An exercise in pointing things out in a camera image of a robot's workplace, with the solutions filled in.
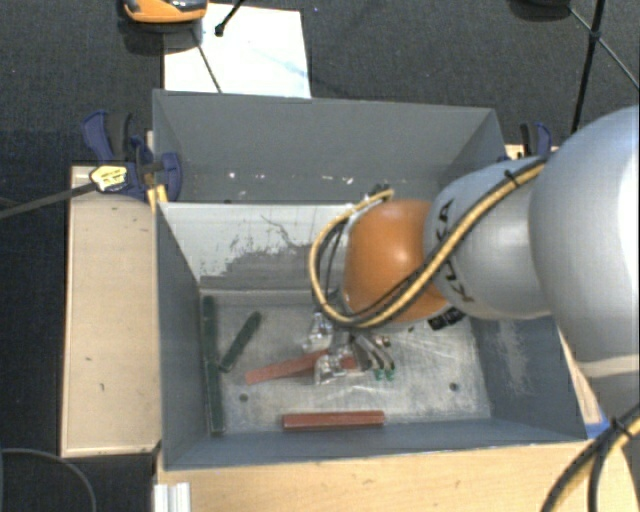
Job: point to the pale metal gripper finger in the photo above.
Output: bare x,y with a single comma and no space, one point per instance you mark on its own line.
334,369
318,336

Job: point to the red-brown flat block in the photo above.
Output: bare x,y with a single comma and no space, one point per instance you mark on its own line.
277,373
332,420

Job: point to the dark green flat block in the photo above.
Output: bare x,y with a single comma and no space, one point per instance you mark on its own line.
241,341
215,400

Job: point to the grey metal bin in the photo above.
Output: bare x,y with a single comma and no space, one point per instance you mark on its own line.
300,150

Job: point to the pale wood board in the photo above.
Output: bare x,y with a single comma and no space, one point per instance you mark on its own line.
110,310

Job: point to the black cylinder on white bracket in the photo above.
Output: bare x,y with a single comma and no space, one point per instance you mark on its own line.
446,319

